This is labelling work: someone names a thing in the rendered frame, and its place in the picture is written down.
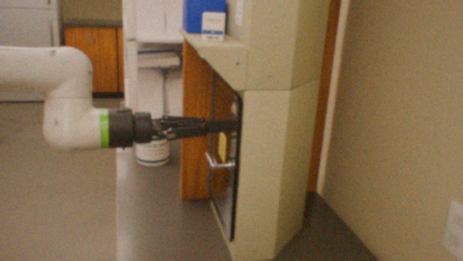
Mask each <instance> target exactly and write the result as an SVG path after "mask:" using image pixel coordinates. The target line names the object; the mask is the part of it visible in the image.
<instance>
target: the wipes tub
mask: <svg viewBox="0 0 463 261"><path fill-rule="evenodd" d="M168 161H169V141H167V140H166V138H160V137H155V136H153V137H152V141H151V143H149V144H137V145H136V162H137V163H139V164H143V165H145V166H160V165H162V164H166V163H167V162H168Z"/></svg>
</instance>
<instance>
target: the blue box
mask: <svg viewBox="0 0 463 261"><path fill-rule="evenodd" d="M226 3H227V0H183V29H184V30H185V31H187V32H188V33H189V34H202V28H203V14H204V13H205V12H217V13H225V17H226Z"/></svg>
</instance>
